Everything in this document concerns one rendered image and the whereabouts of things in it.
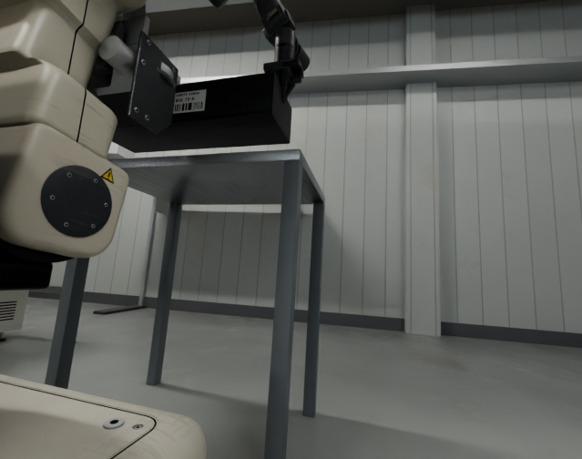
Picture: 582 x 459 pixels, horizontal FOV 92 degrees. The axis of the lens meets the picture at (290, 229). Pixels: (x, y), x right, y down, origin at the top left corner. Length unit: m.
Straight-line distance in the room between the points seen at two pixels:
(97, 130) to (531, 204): 3.49
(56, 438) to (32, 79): 0.46
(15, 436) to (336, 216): 2.83
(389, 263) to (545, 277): 1.38
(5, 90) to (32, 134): 0.10
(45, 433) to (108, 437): 0.08
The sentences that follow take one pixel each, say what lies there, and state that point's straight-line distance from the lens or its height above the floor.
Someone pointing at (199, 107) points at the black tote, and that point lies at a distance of 0.85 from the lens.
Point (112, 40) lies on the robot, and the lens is 0.63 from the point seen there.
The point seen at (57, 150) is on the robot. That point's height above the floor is 0.63.
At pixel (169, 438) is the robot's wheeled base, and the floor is 0.28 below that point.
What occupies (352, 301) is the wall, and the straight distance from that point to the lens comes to 3.01.
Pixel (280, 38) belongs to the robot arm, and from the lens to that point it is 0.94.
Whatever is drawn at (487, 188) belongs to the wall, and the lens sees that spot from 3.46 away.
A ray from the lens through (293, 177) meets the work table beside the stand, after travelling 0.71.
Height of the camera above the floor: 0.49
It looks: 9 degrees up
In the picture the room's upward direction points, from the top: 4 degrees clockwise
